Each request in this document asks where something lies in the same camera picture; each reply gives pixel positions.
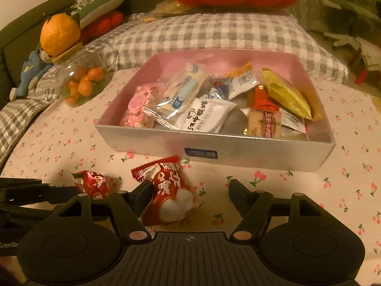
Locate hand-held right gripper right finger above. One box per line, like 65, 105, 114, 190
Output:
228, 179, 323, 242

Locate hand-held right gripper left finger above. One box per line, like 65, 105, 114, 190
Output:
58, 180, 154, 242

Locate orange red snack packet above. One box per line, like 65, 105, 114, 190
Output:
248, 85, 282, 114

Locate white snack packet black print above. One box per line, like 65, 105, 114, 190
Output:
174, 98, 237, 133

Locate blue monkey plush toy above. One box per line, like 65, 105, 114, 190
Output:
9, 49, 54, 101

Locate pile of small oranges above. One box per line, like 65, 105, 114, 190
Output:
64, 67, 105, 105

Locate glass jar with orange lid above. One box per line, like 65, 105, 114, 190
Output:
40, 12, 115, 108

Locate brown snack packet red label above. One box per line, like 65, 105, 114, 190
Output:
246, 108, 283, 139

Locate grey checked pillow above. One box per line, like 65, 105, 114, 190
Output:
86, 7, 349, 81

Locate cherry print bedsheet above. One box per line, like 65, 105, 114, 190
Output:
0, 68, 381, 286

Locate pink cardboard box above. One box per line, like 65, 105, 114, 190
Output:
95, 48, 336, 173

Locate small white barcode packet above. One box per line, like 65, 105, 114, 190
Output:
279, 109, 308, 134

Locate grey checked blanket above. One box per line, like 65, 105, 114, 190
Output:
0, 71, 72, 163

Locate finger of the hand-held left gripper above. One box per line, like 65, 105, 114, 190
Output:
0, 178, 78, 206

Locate small red white candy packet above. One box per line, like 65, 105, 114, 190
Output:
71, 170, 123, 200

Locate green patterned pillow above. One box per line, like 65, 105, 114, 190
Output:
67, 0, 133, 30

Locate green upholstered headboard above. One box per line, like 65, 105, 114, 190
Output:
0, 0, 76, 84

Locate long clear rice cake packet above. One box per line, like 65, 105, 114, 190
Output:
143, 62, 209, 123

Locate pink floral snack packet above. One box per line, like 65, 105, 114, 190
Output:
119, 83, 169, 128

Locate orange yellow snack packet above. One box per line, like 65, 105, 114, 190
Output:
226, 62, 259, 99

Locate large red white candy packet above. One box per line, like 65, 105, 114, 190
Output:
131, 155, 204, 224

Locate yellowish flat packet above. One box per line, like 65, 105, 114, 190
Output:
144, 0, 194, 24

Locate small red plush cushion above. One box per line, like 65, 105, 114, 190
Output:
80, 10, 125, 44

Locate grey cardboard scraps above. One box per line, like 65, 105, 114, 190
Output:
324, 30, 381, 73

